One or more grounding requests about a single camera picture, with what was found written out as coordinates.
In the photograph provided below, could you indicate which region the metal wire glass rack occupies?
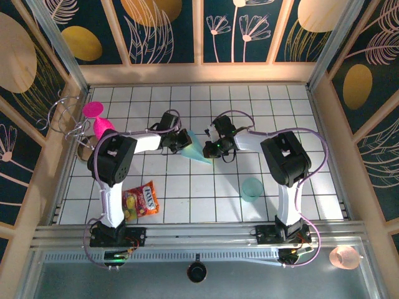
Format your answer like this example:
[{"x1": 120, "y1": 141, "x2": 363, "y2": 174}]
[{"x1": 35, "y1": 90, "x2": 100, "y2": 164}]

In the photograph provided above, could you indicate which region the aluminium mounting rail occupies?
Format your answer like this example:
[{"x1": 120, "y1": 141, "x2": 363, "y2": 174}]
[{"x1": 30, "y1": 220, "x2": 369, "y2": 250}]

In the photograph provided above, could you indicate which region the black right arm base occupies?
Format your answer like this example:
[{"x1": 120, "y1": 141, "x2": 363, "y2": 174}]
[{"x1": 255, "y1": 222, "x2": 313, "y2": 247}]

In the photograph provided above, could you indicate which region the black round knob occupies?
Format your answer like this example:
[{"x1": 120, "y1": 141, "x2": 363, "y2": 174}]
[{"x1": 186, "y1": 253, "x2": 208, "y2": 283}]

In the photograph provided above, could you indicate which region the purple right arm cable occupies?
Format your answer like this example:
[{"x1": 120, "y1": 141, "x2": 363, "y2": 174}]
[{"x1": 219, "y1": 109, "x2": 330, "y2": 269}]

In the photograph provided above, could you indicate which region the peach translucent cup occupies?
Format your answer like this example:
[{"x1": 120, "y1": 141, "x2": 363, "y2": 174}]
[{"x1": 328, "y1": 244, "x2": 360, "y2": 270}]

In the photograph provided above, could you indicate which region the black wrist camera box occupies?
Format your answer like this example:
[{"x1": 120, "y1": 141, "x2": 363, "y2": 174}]
[
  {"x1": 205, "y1": 115, "x2": 235, "y2": 138},
  {"x1": 160, "y1": 112, "x2": 180, "y2": 132}
]

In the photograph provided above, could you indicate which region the black control board with LED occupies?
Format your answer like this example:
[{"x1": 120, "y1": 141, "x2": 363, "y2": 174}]
[
  {"x1": 103, "y1": 249, "x2": 129, "y2": 262},
  {"x1": 278, "y1": 247, "x2": 313, "y2": 266}
]

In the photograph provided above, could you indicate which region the grey slotted cable duct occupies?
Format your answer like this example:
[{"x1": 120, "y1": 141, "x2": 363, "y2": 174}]
[{"x1": 42, "y1": 251, "x2": 281, "y2": 263}]

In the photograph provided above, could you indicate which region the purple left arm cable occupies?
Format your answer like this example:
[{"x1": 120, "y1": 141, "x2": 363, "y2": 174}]
[{"x1": 82, "y1": 108, "x2": 182, "y2": 270}]

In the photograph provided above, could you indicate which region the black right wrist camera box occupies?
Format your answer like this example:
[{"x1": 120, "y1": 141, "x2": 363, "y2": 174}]
[{"x1": 205, "y1": 115, "x2": 235, "y2": 138}]

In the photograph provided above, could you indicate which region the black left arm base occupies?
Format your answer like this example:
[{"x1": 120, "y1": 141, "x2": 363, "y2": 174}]
[{"x1": 89, "y1": 222, "x2": 148, "y2": 249}]

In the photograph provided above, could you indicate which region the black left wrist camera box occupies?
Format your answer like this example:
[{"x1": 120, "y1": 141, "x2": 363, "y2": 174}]
[{"x1": 160, "y1": 112, "x2": 180, "y2": 132}]

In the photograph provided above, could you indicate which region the teal plastic cup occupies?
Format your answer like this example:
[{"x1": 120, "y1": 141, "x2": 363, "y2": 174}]
[{"x1": 241, "y1": 177, "x2": 264, "y2": 203}]

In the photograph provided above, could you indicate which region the orange candy bag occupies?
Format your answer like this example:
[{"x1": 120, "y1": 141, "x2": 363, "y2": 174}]
[{"x1": 118, "y1": 180, "x2": 161, "y2": 223}]

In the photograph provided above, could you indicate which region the pink wine glass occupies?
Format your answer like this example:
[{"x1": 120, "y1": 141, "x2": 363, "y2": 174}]
[{"x1": 82, "y1": 101, "x2": 117, "y2": 141}]

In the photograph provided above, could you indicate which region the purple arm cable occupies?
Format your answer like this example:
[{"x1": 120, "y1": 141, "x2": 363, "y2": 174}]
[
  {"x1": 219, "y1": 109, "x2": 330, "y2": 269},
  {"x1": 82, "y1": 108, "x2": 182, "y2": 270}
]

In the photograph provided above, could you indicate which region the aluminium frame post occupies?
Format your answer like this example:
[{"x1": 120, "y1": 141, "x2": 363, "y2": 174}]
[
  {"x1": 306, "y1": 0, "x2": 366, "y2": 92},
  {"x1": 26, "y1": 0, "x2": 92, "y2": 92}
]

